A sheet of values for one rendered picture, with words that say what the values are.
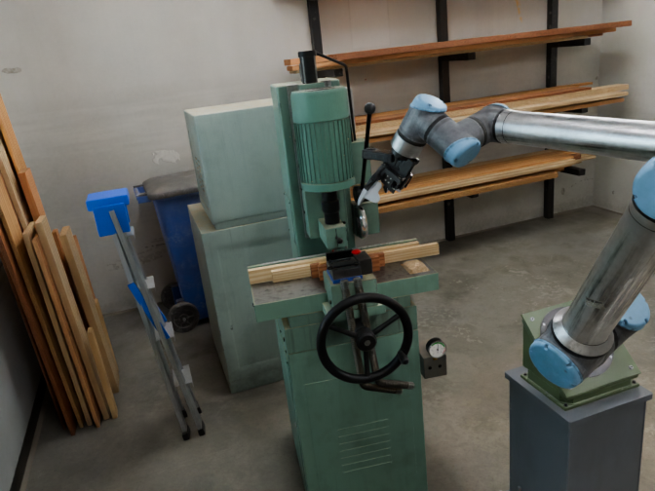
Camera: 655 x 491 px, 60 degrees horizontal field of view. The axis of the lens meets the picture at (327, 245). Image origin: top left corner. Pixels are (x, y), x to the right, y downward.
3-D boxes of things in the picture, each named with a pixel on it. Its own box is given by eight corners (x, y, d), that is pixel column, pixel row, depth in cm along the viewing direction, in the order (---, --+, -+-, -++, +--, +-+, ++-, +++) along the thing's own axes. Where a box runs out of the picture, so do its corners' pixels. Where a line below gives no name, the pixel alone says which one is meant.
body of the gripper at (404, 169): (391, 196, 165) (409, 164, 157) (369, 177, 167) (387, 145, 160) (404, 189, 170) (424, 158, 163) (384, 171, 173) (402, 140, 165)
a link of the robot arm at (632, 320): (629, 333, 165) (667, 307, 151) (595, 365, 158) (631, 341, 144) (588, 295, 171) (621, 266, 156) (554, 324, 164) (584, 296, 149)
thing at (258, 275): (250, 284, 190) (248, 271, 188) (250, 283, 192) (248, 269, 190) (419, 255, 199) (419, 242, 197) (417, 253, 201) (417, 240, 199)
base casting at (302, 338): (286, 355, 181) (283, 329, 178) (269, 288, 235) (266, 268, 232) (419, 329, 188) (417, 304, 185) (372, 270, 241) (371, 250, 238)
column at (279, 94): (300, 283, 212) (274, 86, 189) (292, 264, 233) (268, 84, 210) (358, 274, 215) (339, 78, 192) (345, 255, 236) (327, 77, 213)
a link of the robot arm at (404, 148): (391, 130, 157) (408, 125, 164) (383, 144, 160) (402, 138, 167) (414, 149, 154) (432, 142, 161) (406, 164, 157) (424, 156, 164)
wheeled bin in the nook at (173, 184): (168, 340, 357) (135, 192, 326) (160, 309, 405) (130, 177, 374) (266, 315, 377) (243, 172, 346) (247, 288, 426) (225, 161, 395)
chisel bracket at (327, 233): (327, 253, 186) (325, 229, 183) (320, 241, 199) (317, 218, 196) (349, 249, 187) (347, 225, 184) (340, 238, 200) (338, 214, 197)
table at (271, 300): (257, 336, 167) (254, 319, 165) (250, 297, 195) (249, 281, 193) (451, 300, 176) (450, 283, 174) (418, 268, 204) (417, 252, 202)
